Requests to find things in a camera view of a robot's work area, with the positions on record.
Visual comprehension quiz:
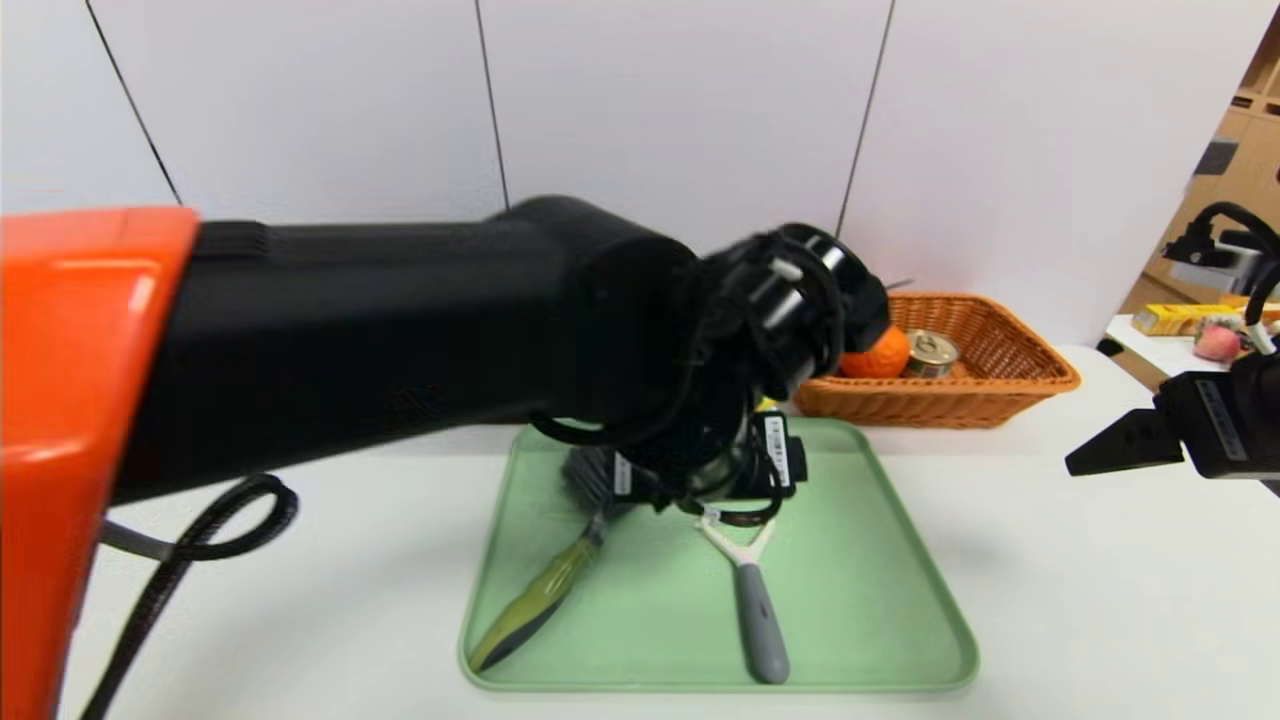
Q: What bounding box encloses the orange fruit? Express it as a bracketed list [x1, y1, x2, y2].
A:
[838, 325, 911, 379]

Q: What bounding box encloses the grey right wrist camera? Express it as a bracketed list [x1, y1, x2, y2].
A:
[1163, 225, 1266, 297]

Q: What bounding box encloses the grey brush with green handle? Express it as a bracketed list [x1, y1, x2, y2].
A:
[470, 445, 641, 672]

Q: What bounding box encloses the orange wicker basket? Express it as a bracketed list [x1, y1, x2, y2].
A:
[790, 292, 1081, 431]

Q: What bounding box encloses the pink peach fruit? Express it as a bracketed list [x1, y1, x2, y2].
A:
[1195, 322, 1243, 363]

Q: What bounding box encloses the green plastic tray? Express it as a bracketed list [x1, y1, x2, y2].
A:
[460, 417, 978, 692]

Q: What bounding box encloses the yellow cardboard box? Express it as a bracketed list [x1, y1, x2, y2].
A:
[1131, 305, 1236, 338]

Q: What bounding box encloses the small tin can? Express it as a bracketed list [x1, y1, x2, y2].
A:
[903, 330, 961, 379]

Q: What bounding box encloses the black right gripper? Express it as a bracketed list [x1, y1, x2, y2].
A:
[1064, 352, 1280, 480]

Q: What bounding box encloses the wooden cabinet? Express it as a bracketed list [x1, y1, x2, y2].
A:
[1115, 5, 1280, 321]

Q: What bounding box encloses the white peeler with grey handle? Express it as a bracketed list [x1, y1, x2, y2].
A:
[697, 510, 792, 684]

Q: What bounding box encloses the thick black corrugated cable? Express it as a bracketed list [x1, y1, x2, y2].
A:
[80, 473, 301, 720]

